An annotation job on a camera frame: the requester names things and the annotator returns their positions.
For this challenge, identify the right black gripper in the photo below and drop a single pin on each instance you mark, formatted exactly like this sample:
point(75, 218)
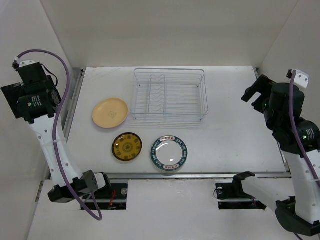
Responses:
point(264, 85)

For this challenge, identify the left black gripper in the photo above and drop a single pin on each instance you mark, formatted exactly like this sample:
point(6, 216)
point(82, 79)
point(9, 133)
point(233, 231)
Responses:
point(14, 91)

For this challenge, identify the white wire dish rack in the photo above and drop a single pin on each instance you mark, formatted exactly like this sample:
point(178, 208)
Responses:
point(169, 94)

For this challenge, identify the tan plastic plate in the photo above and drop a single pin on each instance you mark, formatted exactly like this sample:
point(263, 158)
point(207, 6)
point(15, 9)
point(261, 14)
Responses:
point(110, 113)

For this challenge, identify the green rim white plate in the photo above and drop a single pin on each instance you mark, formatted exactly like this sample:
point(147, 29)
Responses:
point(169, 153)

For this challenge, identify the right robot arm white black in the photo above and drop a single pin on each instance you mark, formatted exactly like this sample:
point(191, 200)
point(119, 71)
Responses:
point(299, 140)

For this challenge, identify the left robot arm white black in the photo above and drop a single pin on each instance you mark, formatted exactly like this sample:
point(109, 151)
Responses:
point(36, 100)

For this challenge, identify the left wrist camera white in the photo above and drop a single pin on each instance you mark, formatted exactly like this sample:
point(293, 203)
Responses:
point(18, 63)

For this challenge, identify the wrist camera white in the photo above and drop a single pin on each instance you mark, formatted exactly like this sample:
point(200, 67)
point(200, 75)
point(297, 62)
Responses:
point(18, 63)
point(298, 78)

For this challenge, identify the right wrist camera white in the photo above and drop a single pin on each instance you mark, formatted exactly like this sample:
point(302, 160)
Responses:
point(298, 78)

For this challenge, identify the metal rail front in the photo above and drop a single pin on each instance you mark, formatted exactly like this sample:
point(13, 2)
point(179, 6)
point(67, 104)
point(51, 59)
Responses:
point(159, 176)

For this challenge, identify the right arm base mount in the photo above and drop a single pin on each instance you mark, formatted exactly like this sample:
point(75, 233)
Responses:
point(231, 196)

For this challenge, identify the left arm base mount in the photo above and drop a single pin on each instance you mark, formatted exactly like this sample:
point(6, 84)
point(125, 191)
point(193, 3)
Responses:
point(115, 198)

